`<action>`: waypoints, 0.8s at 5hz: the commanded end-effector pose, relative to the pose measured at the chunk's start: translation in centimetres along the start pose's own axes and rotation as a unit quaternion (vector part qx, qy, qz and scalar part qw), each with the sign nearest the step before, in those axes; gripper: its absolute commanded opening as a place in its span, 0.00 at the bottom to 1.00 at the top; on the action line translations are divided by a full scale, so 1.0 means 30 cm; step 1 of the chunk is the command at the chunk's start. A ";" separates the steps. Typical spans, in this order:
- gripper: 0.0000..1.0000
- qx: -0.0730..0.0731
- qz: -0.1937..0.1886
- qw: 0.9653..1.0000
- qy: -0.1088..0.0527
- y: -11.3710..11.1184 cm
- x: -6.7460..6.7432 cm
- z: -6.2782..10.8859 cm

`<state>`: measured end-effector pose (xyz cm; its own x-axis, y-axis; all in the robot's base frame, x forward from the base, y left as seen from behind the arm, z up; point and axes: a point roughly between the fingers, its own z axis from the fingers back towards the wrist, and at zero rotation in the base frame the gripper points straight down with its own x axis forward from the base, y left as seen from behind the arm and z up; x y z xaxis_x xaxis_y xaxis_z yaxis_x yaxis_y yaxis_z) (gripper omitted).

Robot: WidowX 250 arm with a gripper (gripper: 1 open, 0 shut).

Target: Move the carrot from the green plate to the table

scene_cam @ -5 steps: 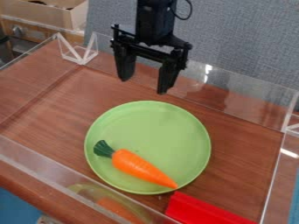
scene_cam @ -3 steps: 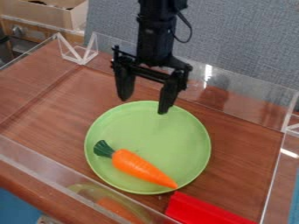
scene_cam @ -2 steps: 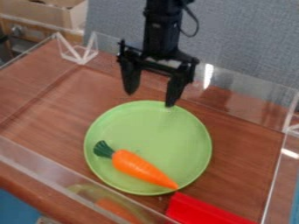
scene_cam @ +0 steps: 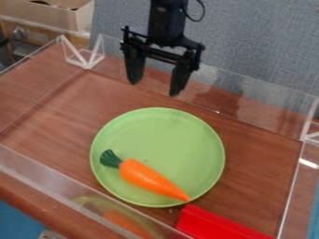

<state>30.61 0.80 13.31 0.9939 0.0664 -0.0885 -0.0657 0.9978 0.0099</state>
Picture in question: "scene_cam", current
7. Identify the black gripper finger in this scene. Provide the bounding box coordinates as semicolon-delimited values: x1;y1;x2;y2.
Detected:
169;61;193;96
123;49;145;84

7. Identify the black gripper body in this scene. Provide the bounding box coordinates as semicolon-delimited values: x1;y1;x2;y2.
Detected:
119;25;205;71

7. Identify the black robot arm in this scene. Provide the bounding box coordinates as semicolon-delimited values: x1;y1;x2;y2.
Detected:
119;0;205;96

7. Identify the green plate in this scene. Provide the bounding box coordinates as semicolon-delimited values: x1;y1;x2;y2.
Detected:
89;107;225;207

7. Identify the orange toy carrot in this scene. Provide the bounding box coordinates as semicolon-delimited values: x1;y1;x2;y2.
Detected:
99;149;190;202

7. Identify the cardboard box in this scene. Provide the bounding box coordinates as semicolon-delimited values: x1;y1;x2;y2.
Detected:
0;0;93;32

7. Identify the wooden shelf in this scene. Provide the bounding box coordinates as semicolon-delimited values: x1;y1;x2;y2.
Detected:
0;16;89;46

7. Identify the red plastic block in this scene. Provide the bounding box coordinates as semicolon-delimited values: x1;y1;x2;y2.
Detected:
176;204;273;239

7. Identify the clear acrylic corner bracket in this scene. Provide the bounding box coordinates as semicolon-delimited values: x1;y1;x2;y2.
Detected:
61;35;103;69

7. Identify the black cable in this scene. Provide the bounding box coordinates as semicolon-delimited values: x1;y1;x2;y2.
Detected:
181;0;206;22

